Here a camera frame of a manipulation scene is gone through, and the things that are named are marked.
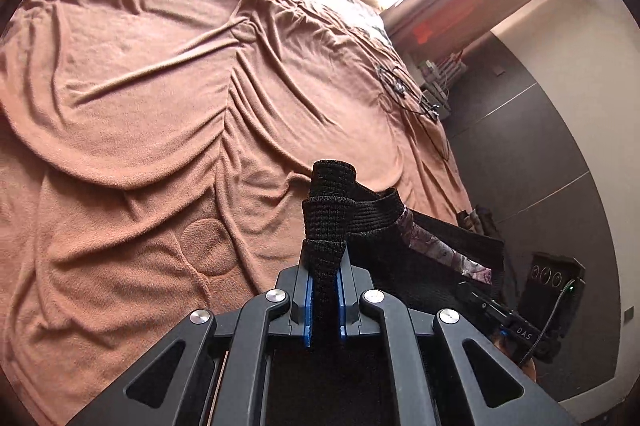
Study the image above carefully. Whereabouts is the patterned bed sheet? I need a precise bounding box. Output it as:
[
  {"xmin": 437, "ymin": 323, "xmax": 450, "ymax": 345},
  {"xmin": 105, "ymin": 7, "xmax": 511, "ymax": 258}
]
[{"xmin": 272, "ymin": 0, "xmax": 402, "ymax": 52}]

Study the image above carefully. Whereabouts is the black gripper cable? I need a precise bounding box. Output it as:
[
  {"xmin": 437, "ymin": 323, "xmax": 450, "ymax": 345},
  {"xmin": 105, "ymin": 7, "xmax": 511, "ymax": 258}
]
[{"xmin": 517, "ymin": 285, "xmax": 572, "ymax": 365}]

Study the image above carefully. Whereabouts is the black cable on bed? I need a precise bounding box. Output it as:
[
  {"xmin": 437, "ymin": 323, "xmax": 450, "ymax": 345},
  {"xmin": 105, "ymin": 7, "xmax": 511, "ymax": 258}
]
[{"xmin": 375, "ymin": 63, "xmax": 452, "ymax": 163}]

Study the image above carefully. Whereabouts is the person's right hand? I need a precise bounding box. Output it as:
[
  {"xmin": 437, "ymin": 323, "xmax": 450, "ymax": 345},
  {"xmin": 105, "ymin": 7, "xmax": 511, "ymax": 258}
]
[{"xmin": 492, "ymin": 328, "xmax": 540, "ymax": 383}]

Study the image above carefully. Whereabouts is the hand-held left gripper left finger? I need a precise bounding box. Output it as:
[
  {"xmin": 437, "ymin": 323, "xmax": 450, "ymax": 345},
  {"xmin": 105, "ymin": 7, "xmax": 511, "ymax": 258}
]
[{"xmin": 65, "ymin": 266, "xmax": 321, "ymax": 426}]

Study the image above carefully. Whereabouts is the stack of folded clothes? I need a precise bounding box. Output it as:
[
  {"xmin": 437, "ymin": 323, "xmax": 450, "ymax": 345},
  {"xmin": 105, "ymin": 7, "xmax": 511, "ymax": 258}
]
[{"xmin": 457, "ymin": 205, "xmax": 499, "ymax": 237}]

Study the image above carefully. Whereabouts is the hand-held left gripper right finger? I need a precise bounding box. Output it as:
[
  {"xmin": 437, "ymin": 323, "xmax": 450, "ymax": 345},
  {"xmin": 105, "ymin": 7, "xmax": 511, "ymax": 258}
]
[{"xmin": 336, "ymin": 263, "xmax": 582, "ymax": 426}]

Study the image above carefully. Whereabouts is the white nightstand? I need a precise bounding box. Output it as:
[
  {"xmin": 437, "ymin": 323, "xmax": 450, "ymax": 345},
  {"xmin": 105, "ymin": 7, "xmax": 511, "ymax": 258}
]
[{"xmin": 416, "ymin": 50, "xmax": 467, "ymax": 117}]

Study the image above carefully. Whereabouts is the brown fleece blanket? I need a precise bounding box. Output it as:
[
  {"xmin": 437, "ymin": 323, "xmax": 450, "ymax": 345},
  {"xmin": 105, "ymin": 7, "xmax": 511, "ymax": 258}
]
[{"xmin": 0, "ymin": 0, "xmax": 475, "ymax": 426}]

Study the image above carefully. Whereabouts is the black knit garment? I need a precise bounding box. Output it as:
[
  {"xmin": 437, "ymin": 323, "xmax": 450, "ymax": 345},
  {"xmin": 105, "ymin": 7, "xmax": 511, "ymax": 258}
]
[{"xmin": 299, "ymin": 159, "xmax": 507, "ymax": 324}]

